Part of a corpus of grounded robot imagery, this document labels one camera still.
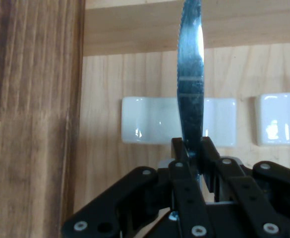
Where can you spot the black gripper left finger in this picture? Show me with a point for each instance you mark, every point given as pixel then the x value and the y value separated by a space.
pixel 184 198

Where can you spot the dark wooden drawer cabinet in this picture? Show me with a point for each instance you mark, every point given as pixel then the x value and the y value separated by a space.
pixel 23 99

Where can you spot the silver table knife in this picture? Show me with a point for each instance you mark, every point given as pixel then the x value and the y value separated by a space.
pixel 190 74

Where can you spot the long white ceramic cutlery rest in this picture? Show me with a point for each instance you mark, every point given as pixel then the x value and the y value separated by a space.
pixel 147 119

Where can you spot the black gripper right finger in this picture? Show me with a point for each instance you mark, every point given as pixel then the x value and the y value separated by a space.
pixel 246 193

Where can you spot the light wooden drawer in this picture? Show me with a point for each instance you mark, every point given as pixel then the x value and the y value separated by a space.
pixel 134 74

